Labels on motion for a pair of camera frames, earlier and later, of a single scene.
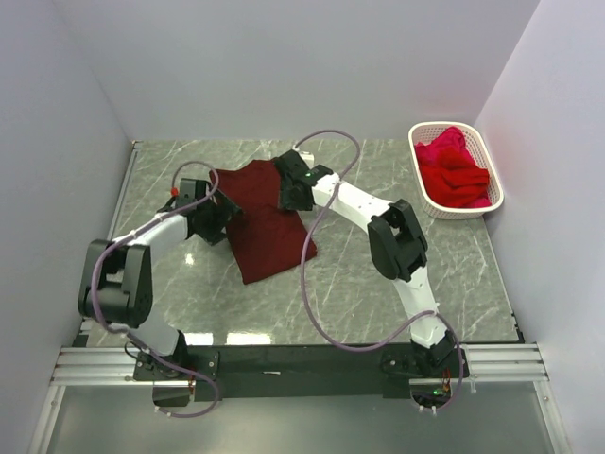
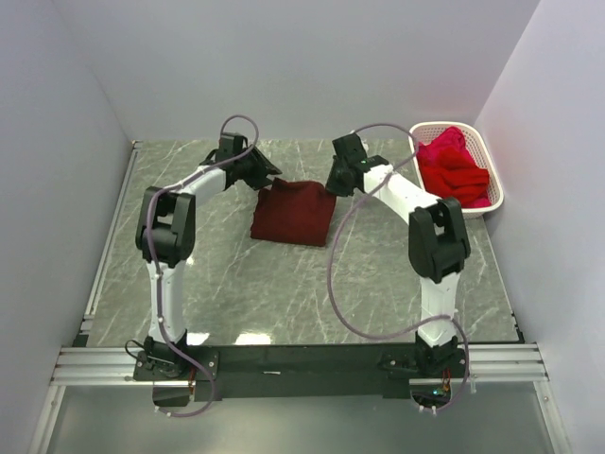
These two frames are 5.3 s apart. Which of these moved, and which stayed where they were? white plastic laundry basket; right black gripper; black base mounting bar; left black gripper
Moved: left black gripper; right black gripper
Stayed: white plastic laundry basket; black base mounting bar
